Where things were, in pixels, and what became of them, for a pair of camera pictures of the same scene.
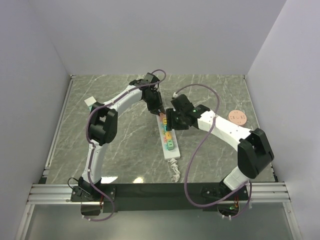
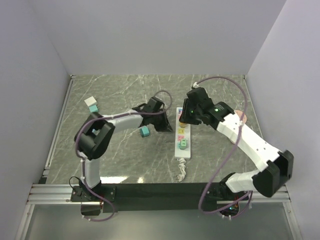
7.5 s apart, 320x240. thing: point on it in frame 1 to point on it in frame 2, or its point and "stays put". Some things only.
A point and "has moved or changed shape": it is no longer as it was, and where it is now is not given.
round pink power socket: (237, 116) stays put
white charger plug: (90, 101) stays put
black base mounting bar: (158, 197) stays put
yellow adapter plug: (168, 135) has moved or changed shape
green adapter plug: (170, 145) to (183, 144)
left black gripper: (155, 109) to (165, 126)
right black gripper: (171, 114) to (184, 117)
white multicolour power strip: (170, 146) to (181, 133)
